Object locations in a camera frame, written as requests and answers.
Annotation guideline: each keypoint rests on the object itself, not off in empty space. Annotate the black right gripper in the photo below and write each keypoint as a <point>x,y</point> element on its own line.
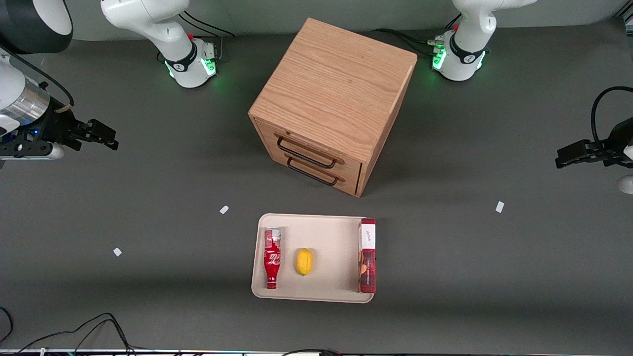
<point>55,127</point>

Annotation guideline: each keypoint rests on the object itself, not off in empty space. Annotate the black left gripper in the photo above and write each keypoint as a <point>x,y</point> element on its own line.
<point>614,146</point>

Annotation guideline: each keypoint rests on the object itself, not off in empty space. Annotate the red coke bottle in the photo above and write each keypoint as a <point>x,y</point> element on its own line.
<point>272,259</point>

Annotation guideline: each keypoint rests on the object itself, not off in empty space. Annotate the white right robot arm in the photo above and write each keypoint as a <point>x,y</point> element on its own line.
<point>163,29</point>

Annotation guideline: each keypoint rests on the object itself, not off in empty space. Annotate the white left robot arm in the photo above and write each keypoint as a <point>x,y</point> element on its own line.
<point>467,54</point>

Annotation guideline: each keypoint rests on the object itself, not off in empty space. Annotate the beige plastic tray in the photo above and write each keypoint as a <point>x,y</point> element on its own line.
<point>331,242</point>

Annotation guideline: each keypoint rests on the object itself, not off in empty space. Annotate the yellow lemon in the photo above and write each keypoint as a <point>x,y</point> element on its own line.
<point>304,262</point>

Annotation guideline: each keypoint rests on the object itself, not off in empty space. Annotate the red snack box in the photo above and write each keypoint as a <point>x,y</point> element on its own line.
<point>367,262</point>

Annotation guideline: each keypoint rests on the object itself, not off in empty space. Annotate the wooden drawer cabinet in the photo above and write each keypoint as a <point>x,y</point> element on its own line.
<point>336,84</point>

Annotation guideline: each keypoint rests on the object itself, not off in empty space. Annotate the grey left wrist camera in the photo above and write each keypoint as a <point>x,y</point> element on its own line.
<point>627,184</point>

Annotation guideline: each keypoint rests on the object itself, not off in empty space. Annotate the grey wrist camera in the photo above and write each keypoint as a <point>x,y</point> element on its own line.
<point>34,151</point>
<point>627,184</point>

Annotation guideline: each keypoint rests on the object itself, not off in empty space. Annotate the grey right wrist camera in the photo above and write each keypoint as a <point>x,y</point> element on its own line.
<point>34,151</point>

